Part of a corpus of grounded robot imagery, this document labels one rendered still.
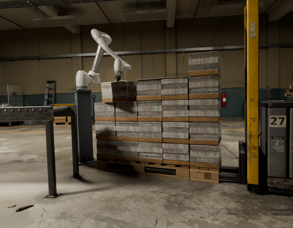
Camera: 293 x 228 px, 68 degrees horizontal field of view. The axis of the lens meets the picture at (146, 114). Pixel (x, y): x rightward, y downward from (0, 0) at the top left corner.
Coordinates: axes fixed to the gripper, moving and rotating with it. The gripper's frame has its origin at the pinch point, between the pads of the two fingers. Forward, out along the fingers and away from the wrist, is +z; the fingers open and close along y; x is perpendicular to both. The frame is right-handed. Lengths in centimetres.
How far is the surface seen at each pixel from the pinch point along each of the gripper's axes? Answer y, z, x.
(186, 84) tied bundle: -17, -11, -92
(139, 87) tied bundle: -17.2, -6.6, -38.8
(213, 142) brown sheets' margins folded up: -18, 46, -122
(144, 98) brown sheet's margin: -19, 6, -46
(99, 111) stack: -20.4, 24.4, 12.8
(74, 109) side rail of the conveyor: -52, 21, 22
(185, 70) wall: 656, -99, 78
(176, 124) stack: -18, 31, -84
